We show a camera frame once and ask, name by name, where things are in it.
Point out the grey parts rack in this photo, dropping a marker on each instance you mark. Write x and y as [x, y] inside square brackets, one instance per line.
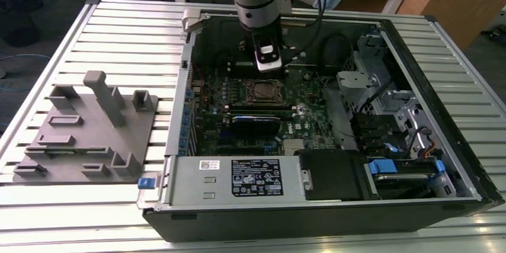
[99, 134]

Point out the green RAM stick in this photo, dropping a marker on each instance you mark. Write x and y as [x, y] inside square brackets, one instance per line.
[64, 151]

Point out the green motherboard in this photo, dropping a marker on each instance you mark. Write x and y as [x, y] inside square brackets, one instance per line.
[316, 140]

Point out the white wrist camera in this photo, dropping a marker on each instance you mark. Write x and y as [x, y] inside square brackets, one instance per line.
[268, 60]

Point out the silver finned heatsink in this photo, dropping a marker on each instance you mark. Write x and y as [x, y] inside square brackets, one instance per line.
[293, 144]

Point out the CPU socket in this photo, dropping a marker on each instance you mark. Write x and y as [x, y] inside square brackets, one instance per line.
[284, 98]

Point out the black graphics card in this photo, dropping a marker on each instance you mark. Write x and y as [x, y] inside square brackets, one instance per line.
[255, 128]

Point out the black PC case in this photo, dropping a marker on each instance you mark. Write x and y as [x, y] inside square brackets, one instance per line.
[276, 223]

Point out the silver metal bracket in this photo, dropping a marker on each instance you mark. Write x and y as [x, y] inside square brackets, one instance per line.
[350, 85]

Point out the blue plastic latch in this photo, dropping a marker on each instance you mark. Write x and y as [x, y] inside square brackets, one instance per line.
[145, 183]

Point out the silver power supply unit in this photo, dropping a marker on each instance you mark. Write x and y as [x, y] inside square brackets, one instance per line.
[189, 188]

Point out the blue disk carrier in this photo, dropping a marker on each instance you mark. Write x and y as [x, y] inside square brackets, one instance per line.
[380, 165]

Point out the silver green CPU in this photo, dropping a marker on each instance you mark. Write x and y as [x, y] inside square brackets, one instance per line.
[265, 91]

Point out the perforated metal drive cage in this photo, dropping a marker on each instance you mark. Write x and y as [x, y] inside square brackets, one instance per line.
[351, 63]

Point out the black office chair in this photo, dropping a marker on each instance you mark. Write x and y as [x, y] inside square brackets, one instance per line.
[22, 32]

